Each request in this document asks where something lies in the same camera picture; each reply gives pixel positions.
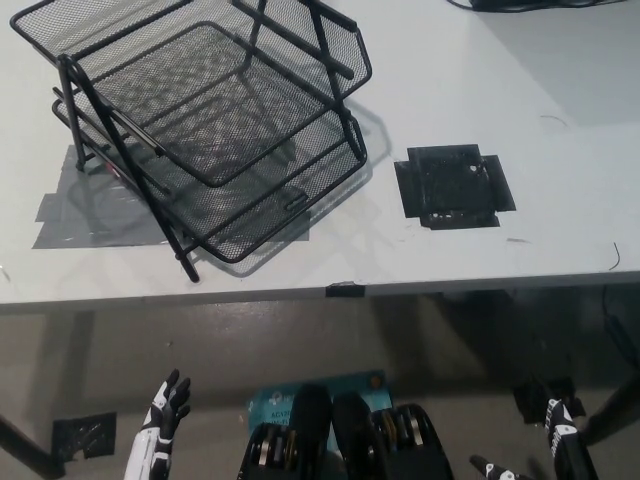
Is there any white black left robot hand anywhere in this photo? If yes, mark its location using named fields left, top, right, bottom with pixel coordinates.
left=123, top=368, right=194, bottom=480

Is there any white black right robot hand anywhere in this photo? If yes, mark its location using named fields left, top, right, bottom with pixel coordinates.
left=468, top=397, right=601, bottom=480

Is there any black mesh file tray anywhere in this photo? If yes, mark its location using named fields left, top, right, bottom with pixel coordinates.
left=8, top=0, right=375, bottom=284

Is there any black floor tape patch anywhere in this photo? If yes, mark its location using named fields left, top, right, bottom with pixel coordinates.
left=52, top=411, right=119, bottom=460
left=513, top=375, right=587, bottom=426

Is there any dark slanted table leg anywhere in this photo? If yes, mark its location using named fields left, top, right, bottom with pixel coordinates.
left=0, top=414, right=69, bottom=479
left=582, top=364, right=640, bottom=446

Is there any teal printed cardboard box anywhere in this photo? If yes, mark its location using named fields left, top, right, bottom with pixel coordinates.
left=244, top=369, right=395, bottom=446

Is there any grey tape patch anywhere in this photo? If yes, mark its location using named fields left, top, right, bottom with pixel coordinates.
left=33, top=143, right=311, bottom=250

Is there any black tape square patch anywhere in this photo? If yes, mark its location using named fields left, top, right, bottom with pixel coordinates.
left=393, top=143, right=517, bottom=231

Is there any black hanging cable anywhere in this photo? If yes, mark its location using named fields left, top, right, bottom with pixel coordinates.
left=599, top=287, right=640, bottom=361

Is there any black cable bundle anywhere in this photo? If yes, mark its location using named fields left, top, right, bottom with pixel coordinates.
left=446, top=0, right=640, bottom=12

